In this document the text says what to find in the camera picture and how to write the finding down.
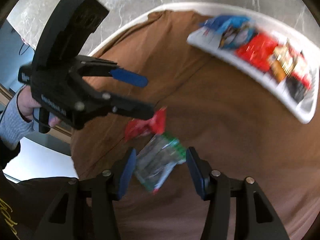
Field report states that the green clear snack packet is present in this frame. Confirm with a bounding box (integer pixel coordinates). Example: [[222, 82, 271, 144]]
[[135, 132, 186, 193]]

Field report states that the light blue cartoon snack bag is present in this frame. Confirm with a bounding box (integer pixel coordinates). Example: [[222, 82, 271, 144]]
[[219, 23, 258, 49]]

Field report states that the black gold snack packet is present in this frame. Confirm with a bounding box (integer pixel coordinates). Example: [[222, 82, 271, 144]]
[[286, 77, 306, 103]]

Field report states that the large red snack bag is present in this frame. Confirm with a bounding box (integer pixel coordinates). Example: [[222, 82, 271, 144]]
[[235, 33, 278, 72]]

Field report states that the orange snack bar packet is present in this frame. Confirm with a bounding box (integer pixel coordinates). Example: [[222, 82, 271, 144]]
[[268, 41, 293, 83]]

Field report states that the dark blue snack packet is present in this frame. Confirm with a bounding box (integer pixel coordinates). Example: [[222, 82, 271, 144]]
[[200, 15, 251, 34]]

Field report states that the left forearm grey sleeve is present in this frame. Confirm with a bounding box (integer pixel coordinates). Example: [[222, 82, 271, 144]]
[[1, 89, 33, 150]]

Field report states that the person's left hand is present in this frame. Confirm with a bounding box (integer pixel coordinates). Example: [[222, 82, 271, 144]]
[[17, 86, 41, 122]]

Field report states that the small red wrapper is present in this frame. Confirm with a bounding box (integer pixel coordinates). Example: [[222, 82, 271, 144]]
[[124, 107, 167, 141]]

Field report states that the white plastic tray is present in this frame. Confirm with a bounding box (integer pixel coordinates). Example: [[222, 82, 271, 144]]
[[187, 15, 319, 124]]

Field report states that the red white fruit snack packet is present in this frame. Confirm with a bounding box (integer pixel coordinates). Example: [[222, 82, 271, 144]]
[[291, 53, 312, 90]]

